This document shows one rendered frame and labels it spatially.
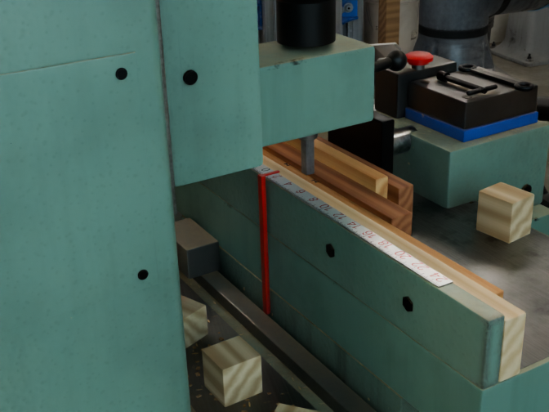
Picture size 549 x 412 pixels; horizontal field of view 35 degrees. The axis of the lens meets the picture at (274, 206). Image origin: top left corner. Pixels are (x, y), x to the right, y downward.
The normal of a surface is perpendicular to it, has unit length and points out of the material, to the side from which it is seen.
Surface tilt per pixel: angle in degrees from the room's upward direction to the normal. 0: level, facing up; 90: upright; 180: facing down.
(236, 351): 0
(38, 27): 90
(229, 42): 90
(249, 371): 90
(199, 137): 90
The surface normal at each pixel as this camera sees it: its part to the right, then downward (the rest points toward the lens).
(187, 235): -0.03, -0.91
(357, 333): -0.86, 0.24
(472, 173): 0.51, 0.35
